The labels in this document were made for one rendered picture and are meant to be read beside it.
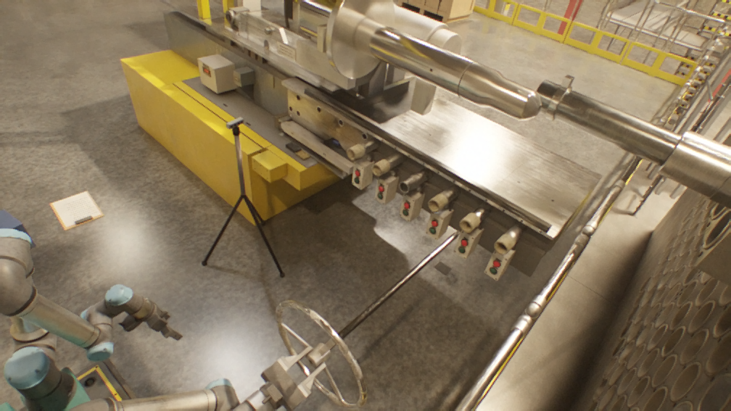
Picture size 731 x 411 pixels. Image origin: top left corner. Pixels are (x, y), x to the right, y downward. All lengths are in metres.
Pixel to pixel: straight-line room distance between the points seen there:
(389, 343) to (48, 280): 1.96
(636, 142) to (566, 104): 0.29
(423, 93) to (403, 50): 0.39
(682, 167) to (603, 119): 0.31
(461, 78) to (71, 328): 1.51
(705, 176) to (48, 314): 2.11
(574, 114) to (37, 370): 2.07
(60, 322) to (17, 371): 0.26
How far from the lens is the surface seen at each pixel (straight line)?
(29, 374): 1.74
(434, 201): 1.84
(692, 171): 1.70
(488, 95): 1.47
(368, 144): 2.08
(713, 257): 2.11
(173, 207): 3.11
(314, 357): 1.24
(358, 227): 2.86
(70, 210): 3.32
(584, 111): 1.73
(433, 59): 1.57
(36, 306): 1.51
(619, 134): 1.72
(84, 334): 1.62
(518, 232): 1.79
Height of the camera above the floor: 1.98
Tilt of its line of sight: 41 degrees down
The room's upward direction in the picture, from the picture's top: 10 degrees clockwise
